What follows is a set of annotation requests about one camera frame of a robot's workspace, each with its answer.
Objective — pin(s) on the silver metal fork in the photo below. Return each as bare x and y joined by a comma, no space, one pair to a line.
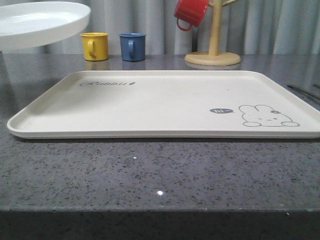
304,91

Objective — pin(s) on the white round plate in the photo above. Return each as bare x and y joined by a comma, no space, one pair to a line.
35,24

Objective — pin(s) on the cream rabbit serving tray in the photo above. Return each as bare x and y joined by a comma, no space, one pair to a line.
166,104

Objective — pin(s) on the blue enamel mug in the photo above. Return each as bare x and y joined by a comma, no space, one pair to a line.
133,46

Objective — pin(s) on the wooden mug tree stand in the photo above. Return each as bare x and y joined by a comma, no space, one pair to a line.
214,57

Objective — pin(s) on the yellow enamel mug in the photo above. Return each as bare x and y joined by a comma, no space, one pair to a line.
95,46

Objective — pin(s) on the red enamel mug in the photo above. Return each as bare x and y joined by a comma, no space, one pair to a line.
190,11

